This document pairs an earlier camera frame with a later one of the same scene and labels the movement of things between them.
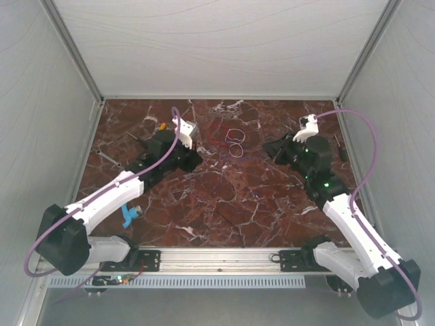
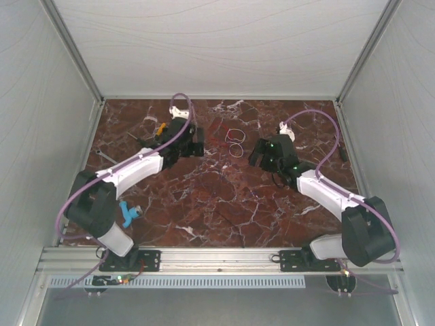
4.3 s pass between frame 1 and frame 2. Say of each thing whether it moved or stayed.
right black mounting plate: stayed
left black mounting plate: stayed
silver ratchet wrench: stayed
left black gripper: moved
